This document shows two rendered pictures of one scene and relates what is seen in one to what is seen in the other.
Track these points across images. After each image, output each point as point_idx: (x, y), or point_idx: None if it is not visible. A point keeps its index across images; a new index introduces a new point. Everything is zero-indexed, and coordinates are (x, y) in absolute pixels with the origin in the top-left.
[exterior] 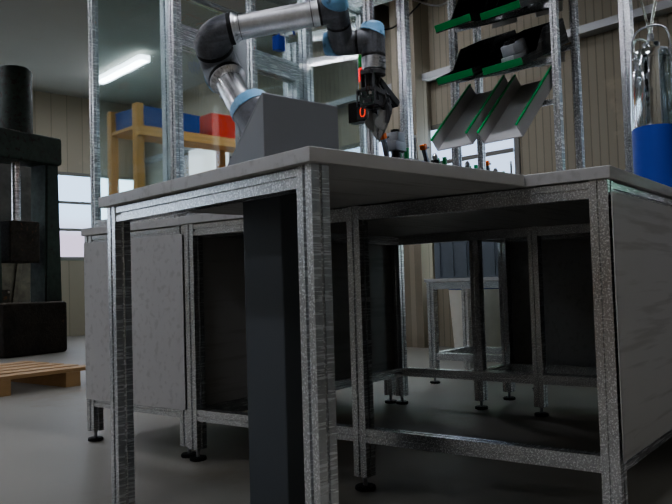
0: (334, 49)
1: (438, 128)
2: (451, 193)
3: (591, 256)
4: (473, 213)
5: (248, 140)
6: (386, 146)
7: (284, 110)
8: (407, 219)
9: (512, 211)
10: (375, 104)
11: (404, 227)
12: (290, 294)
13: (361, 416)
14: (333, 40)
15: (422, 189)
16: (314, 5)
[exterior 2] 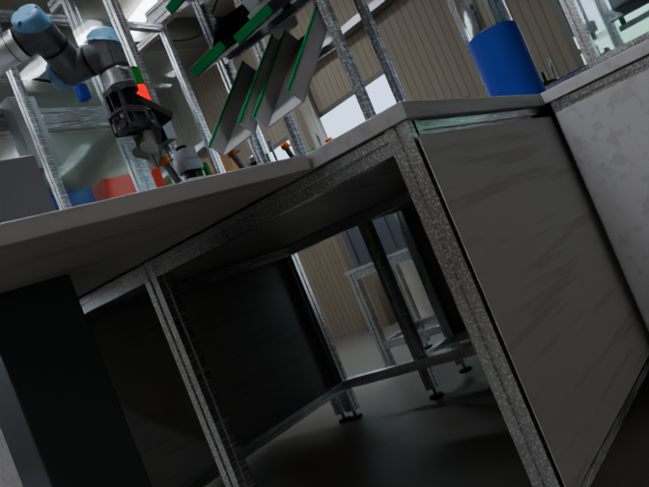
0: (65, 79)
1: (214, 128)
2: (232, 210)
3: (426, 232)
4: (318, 207)
5: None
6: (173, 171)
7: None
8: (254, 239)
9: (359, 188)
10: (133, 127)
11: (271, 242)
12: (45, 433)
13: None
14: (56, 69)
15: (178, 223)
16: (7, 35)
